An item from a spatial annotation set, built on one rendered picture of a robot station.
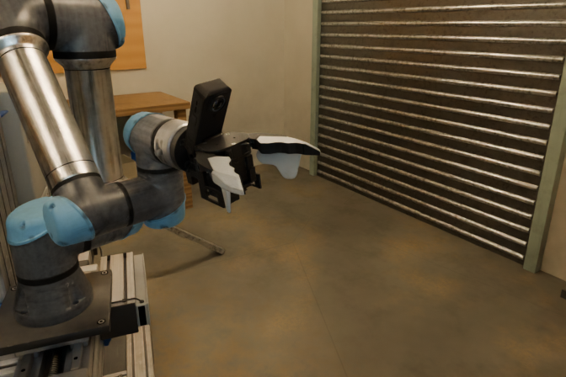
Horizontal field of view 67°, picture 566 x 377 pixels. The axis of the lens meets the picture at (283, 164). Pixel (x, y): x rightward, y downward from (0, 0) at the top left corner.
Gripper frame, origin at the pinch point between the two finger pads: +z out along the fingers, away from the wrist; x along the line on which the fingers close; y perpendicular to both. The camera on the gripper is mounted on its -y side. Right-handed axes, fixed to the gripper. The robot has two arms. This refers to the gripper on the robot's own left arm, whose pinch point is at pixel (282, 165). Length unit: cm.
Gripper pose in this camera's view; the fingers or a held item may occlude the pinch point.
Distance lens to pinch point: 50.6
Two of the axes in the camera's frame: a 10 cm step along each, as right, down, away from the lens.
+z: 7.1, 2.2, -6.6
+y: 0.9, 9.1, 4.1
